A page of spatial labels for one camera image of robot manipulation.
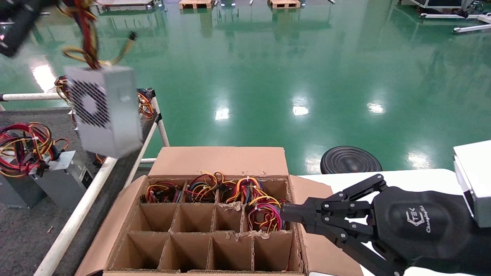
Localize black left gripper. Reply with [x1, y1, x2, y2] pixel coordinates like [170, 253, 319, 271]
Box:
[0, 0, 52, 59]

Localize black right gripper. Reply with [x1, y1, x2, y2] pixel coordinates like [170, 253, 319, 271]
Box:
[281, 174, 491, 276]

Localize brown cardboard box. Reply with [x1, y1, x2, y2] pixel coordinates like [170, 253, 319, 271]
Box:
[75, 146, 363, 276]

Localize gray power supply box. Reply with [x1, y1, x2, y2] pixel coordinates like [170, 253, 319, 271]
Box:
[0, 172, 47, 210]

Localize black round ribbed disc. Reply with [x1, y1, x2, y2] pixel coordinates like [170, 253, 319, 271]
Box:
[320, 146, 383, 175]

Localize gray low platform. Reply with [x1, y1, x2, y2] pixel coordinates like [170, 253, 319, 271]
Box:
[94, 0, 156, 11]

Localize cardboard grid divider insert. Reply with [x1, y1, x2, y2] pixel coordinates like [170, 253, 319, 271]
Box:
[109, 178, 299, 273]

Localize wooden pallet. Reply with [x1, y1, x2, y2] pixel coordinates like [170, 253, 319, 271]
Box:
[268, 0, 301, 10]
[179, 0, 214, 10]

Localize dark wheeled equipment cart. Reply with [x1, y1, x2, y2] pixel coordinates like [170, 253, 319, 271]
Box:
[398, 0, 484, 16]

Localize power supply purple yellow wires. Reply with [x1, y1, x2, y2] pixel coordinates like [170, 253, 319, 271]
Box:
[245, 195, 288, 233]

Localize power supply orange red wires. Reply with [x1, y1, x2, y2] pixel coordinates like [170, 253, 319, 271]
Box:
[222, 176, 265, 204]

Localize power supply black orange wires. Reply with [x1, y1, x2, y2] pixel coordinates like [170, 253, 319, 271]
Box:
[185, 171, 226, 204]

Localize power supply red yellow wires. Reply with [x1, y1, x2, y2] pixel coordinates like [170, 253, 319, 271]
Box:
[145, 182, 183, 204]

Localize white pipe cart frame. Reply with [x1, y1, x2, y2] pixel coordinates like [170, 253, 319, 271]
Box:
[0, 88, 170, 276]

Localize white floor frame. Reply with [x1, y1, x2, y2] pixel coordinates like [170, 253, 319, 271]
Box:
[419, 13, 491, 35]

